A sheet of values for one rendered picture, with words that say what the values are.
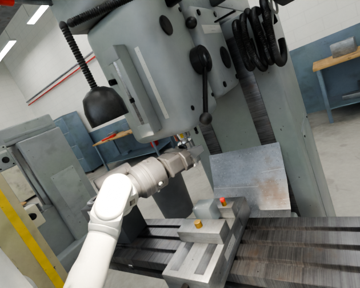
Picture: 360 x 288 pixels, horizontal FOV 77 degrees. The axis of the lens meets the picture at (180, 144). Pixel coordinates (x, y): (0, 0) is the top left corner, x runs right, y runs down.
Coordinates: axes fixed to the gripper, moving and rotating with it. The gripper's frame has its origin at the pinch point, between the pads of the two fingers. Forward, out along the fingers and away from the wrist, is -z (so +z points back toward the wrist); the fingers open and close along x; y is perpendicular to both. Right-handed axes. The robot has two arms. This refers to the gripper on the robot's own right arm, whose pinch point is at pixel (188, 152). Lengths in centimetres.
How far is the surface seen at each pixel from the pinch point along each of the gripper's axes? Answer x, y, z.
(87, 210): 51, 15, 29
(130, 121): 2.6, -14.9, 11.3
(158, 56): -11.4, -25.7, 4.5
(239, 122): 12.4, 4.7, -35.1
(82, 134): 734, -4, -83
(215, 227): -4.9, 21.8, 4.6
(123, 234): 38, 28, 22
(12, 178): 828, 36, 147
